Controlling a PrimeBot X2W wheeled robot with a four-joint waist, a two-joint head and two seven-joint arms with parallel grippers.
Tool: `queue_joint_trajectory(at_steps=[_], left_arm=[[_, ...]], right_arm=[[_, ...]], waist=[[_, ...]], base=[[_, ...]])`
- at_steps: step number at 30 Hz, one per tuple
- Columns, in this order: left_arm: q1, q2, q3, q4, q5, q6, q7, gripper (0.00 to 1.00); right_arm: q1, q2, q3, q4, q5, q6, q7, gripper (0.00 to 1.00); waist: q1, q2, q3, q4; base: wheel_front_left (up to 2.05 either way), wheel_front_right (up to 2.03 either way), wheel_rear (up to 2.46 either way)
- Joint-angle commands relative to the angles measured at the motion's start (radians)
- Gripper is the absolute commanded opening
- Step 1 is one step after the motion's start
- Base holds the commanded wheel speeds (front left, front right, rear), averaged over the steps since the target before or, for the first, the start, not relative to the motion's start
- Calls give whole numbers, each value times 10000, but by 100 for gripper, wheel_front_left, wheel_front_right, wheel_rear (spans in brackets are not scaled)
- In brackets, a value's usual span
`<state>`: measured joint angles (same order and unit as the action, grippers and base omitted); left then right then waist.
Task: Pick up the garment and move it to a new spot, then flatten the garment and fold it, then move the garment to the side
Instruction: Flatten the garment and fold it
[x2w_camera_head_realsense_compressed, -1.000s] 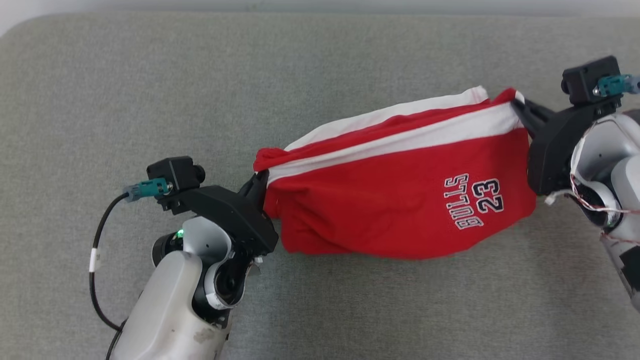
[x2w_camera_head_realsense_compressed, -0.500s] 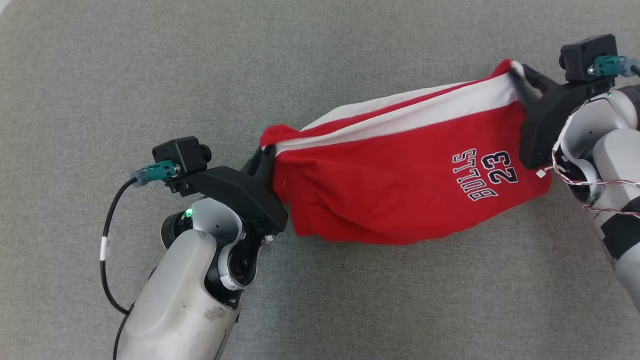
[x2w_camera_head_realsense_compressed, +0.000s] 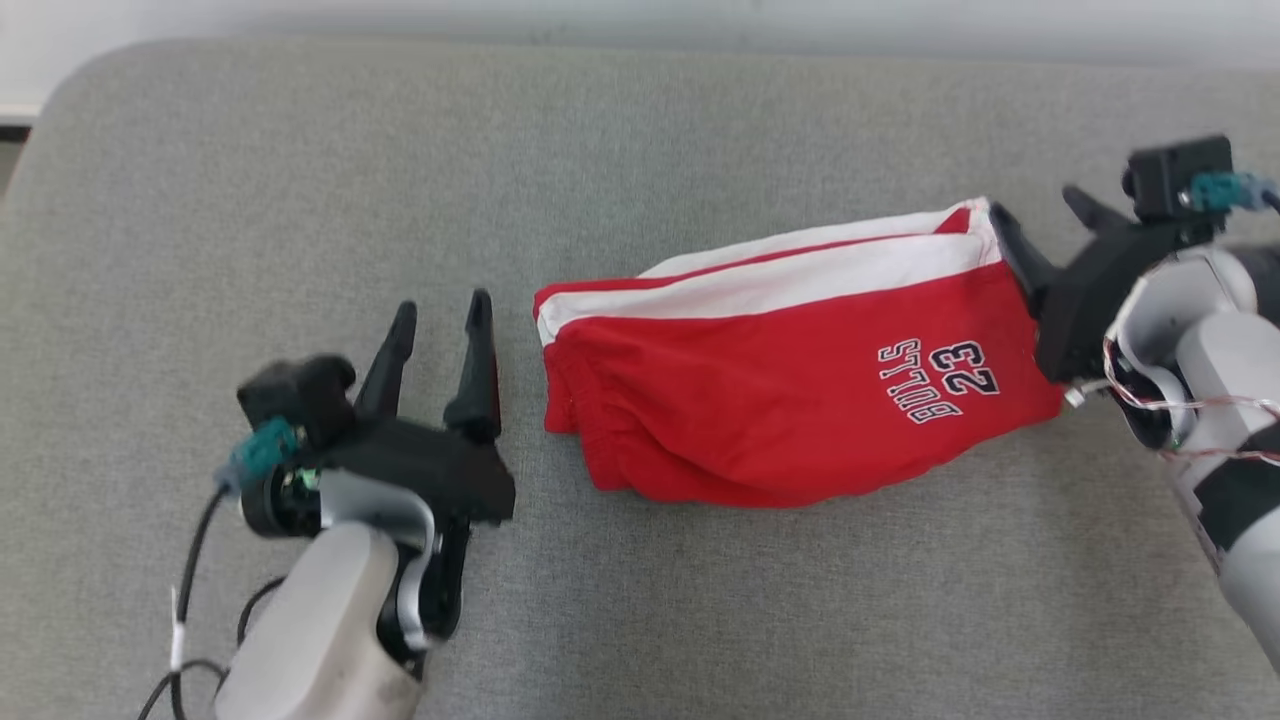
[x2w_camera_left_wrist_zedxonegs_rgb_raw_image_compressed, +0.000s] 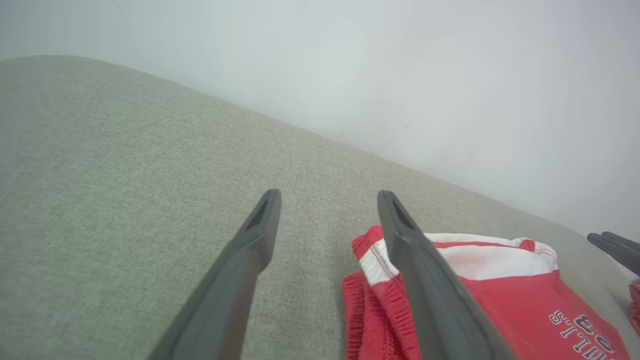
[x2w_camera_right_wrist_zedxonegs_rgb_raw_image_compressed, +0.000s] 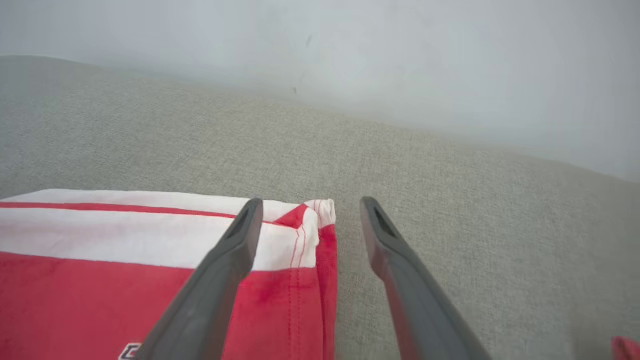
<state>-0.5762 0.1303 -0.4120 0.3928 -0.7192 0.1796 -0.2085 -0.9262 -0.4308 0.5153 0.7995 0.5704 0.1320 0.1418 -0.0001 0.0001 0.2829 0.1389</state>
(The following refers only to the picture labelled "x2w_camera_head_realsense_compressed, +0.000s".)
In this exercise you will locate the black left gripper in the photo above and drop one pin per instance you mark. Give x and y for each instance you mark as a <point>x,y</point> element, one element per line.
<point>440,470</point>

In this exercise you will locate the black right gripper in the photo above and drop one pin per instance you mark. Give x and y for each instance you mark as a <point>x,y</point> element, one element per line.
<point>1085,300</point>

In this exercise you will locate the red basketball shorts white stripe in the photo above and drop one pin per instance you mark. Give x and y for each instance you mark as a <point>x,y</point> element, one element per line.
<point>780,400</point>

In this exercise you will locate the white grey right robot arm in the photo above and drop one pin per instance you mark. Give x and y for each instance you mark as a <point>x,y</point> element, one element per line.
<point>1230,360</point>

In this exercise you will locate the grey fabric sofa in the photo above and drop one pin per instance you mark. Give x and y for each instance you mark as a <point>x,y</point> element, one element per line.
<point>640,600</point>

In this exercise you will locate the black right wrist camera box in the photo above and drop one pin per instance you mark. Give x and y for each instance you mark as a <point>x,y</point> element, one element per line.
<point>1180,175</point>

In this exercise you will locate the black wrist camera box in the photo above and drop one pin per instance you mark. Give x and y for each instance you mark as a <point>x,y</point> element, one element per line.
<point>295,395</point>
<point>1180,175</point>

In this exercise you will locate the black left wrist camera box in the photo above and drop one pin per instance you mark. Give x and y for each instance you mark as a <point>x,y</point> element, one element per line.
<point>295,395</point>

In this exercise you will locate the teal right camera connector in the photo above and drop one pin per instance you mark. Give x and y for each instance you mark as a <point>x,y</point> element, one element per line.
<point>1225,190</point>

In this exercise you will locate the teal camera connector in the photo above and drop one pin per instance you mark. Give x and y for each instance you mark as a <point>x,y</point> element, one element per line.
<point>255,455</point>
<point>1225,190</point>

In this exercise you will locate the teal left camera connector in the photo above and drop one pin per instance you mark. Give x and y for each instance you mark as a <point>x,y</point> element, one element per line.
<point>255,455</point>

